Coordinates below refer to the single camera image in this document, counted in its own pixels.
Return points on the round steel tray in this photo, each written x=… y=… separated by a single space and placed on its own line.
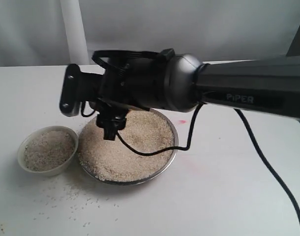
x=173 y=157

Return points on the cream ceramic bowl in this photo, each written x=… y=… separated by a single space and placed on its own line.
x=53 y=172

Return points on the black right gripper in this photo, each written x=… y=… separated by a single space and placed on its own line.
x=112 y=113

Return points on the spilled rice grains on table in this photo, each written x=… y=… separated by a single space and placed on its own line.
x=73 y=198

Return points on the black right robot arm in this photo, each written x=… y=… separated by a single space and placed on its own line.
x=168 y=81

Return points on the rice in steel tray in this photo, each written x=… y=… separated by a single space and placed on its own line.
x=145 y=137

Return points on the white backdrop curtain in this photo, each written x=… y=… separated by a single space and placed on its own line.
x=58 y=32

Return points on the rice in cream bowl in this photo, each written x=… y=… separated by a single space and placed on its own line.
x=48 y=150

